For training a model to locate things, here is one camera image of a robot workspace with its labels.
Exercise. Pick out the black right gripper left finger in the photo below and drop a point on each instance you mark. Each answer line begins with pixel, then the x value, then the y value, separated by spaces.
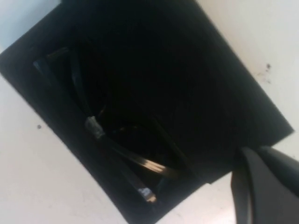
pixel 243 200

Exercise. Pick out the black glasses case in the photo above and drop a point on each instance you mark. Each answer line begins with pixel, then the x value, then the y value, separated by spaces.
pixel 163 70

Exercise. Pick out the black framed glasses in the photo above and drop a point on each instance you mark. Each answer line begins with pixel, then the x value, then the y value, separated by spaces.
pixel 93 126

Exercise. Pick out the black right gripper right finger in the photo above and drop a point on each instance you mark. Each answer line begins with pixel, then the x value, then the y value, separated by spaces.
pixel 282 163

